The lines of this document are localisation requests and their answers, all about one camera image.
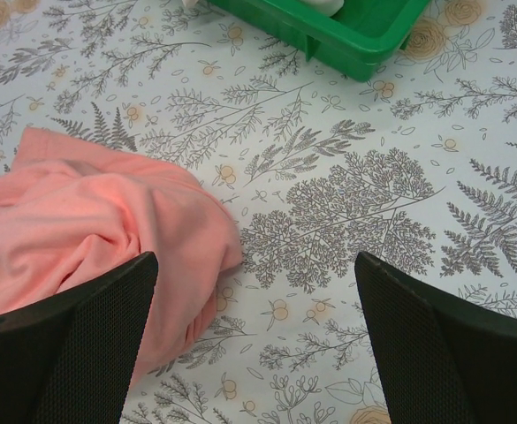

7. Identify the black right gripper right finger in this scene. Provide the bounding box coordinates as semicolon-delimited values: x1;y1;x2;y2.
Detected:
354;252;517;423

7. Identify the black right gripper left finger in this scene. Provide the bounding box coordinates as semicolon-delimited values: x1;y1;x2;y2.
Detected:
0;252;158;423

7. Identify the salmon pink t-shirt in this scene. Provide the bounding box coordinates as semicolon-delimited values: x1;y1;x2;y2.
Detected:
0;128;242;379

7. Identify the floral patterned table mat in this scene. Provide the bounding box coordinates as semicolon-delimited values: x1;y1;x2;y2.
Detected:
0;1;517;423

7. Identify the green plastic tray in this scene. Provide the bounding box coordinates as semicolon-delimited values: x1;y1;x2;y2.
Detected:
212;0;429;82

